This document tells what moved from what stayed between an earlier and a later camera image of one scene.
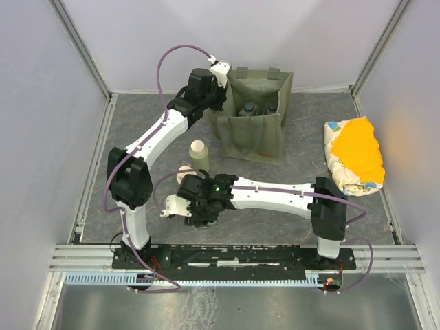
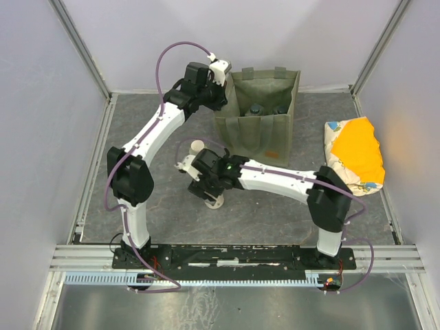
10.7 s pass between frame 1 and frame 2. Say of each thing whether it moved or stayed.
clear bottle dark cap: moved
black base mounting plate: stayed
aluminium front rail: stayed
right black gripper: moved
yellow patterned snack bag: stayed
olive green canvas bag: stayed
